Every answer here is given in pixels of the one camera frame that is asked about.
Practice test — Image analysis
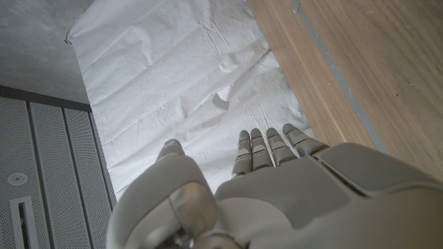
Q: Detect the white curtain backdrop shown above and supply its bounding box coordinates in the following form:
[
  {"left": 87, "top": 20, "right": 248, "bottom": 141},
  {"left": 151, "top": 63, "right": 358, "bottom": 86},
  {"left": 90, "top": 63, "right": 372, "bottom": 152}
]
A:
[{"left": 64, "top": 0, "right": 314, "bottom": 201}]

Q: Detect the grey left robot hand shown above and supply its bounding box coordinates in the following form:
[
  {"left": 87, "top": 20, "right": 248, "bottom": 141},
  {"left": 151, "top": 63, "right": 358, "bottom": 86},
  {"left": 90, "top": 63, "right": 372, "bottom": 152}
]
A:
[{"left": 105, "top": 123, "right": 443, "bottom": 249}]

